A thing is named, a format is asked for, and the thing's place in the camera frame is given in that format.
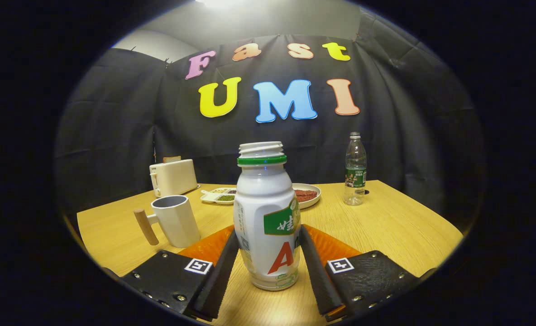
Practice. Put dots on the white divided dish with beans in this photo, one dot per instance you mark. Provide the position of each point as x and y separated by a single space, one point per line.
225 198

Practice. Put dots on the white juice bottle green label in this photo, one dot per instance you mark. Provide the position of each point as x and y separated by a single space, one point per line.
263 203

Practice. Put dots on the red meat slice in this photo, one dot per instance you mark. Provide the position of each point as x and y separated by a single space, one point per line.
306 192
306 198

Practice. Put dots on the black backdrop cloth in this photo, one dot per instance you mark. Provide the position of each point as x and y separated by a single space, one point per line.
114 136

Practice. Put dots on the white round plate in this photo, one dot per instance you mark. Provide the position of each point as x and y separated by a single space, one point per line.
317 189

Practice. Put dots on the wooden table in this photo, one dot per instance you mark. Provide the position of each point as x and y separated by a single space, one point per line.
385 226

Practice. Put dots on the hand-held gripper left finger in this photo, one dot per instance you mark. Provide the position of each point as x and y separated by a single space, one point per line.
218 285

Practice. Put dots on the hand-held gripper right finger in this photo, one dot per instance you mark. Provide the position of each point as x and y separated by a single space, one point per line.
318 280

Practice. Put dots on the white toaster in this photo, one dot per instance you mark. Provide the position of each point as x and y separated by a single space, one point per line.
177 176

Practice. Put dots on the toasted bread slice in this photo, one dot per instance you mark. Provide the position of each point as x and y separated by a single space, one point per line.
172 159

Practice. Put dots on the clear plastic water bottle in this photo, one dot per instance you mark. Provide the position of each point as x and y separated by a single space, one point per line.
355 158

